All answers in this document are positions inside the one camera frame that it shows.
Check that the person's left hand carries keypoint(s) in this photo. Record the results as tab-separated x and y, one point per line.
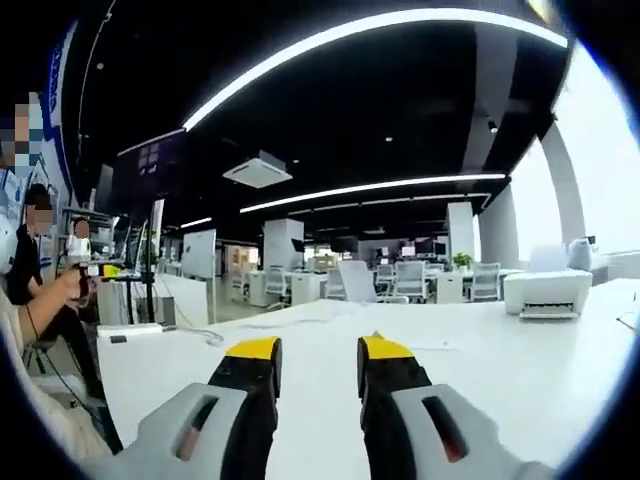
69	290

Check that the row of mesh office chairs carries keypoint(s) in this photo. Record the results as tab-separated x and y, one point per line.
410	280

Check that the black tripod stand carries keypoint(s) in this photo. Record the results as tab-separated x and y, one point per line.
149	270

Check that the large dark wall monitor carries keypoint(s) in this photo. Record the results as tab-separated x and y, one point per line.
152	165

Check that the white round appliance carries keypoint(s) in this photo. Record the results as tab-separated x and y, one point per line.
584	255

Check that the person's cream sweater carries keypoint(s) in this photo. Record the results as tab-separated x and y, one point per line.
45	415

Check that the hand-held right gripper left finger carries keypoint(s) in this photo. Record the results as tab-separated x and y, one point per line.
250	400

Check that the white printer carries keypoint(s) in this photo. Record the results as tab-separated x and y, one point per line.
545	290

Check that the white power strip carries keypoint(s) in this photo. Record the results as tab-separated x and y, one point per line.
130	329

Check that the small black flat object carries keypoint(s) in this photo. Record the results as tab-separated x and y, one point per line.
119	339

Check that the curved ceiling light strip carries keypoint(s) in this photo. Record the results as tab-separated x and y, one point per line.
350	30

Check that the white standing whiteboard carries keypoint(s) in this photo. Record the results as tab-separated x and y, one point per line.
199	255

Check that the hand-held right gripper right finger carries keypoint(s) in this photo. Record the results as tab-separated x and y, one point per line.
390	395

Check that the white high-back chair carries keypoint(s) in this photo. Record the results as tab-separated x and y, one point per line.
360	282

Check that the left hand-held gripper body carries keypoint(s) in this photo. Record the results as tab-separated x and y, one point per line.
79	247

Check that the blue and white wall poster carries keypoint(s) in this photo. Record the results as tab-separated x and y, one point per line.
55	100

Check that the green potted plant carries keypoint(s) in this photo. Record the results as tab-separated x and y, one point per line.
462	260

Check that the straight ceiling light strip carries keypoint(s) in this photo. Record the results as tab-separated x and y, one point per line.
372	187

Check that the long grey table frame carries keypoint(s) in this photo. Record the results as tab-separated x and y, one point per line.
320	405

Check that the grey equipment shelf rack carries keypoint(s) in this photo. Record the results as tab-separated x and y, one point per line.
102	235

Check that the ceiling air conditioner unit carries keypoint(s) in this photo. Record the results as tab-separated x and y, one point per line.
257	174

